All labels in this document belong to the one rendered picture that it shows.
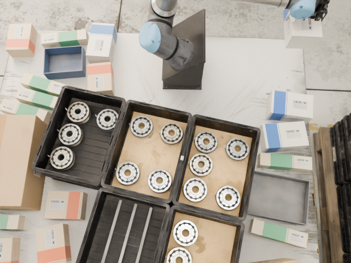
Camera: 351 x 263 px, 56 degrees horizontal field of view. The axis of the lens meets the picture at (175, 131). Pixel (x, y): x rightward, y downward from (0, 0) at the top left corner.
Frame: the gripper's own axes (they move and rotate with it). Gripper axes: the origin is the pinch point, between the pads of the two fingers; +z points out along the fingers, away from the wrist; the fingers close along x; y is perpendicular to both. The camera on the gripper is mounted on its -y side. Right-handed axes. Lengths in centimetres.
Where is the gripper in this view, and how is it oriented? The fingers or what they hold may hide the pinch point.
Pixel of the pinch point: (303, 19)
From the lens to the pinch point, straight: 153.5
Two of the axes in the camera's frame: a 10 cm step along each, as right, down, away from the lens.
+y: -0.6, 9.5, -3.1
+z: 0.1, 3.1, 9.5
